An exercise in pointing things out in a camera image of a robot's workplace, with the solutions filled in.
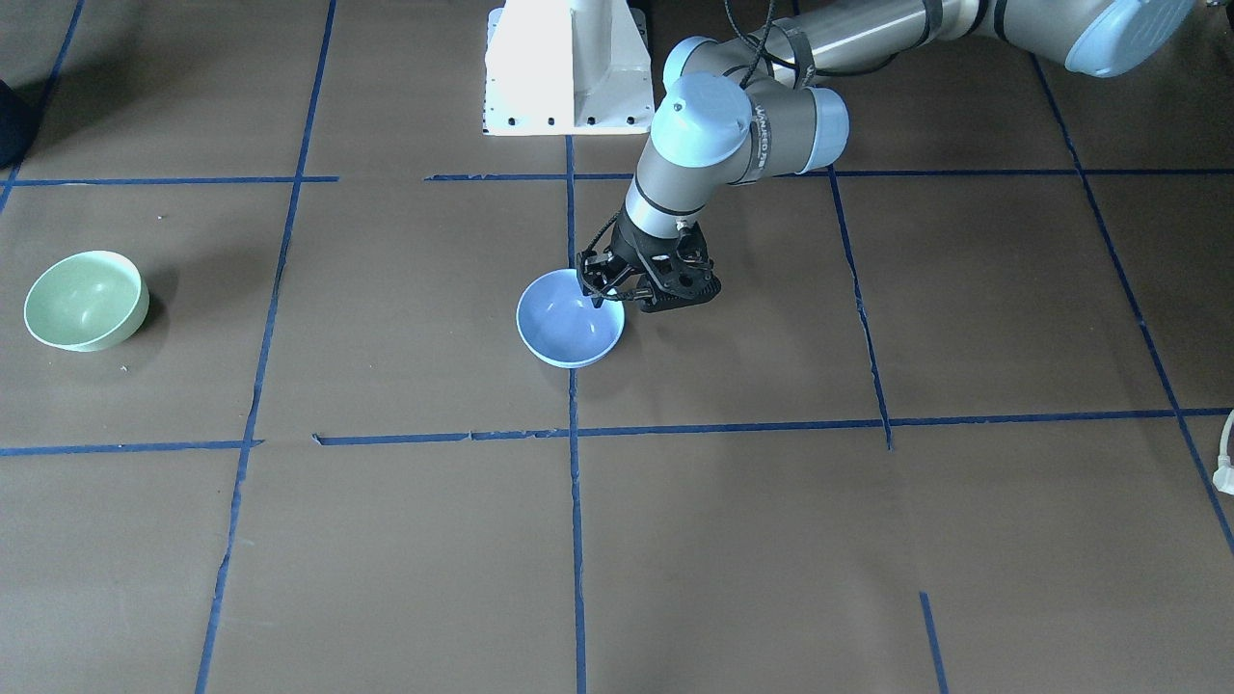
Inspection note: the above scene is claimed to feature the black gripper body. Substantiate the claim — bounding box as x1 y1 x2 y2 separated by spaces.
605 211 722 312

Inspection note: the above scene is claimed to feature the blue bowl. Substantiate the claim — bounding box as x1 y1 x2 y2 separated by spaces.
515 269 626 368

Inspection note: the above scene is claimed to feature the green bowl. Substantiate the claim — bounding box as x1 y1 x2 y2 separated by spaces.
23 249 149 353

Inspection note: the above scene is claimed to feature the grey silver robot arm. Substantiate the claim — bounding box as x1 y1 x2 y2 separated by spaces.
575 1 1192 312

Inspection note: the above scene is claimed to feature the white power plug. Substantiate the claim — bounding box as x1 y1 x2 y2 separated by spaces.
1211 410 1234 496

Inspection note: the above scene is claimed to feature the dark object at edge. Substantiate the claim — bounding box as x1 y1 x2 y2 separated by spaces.
0 82 39 168

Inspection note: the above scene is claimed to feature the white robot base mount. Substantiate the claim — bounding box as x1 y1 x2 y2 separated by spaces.
482 1 654 137

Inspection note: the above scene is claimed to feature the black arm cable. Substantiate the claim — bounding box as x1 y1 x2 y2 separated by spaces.
723 0 869 80

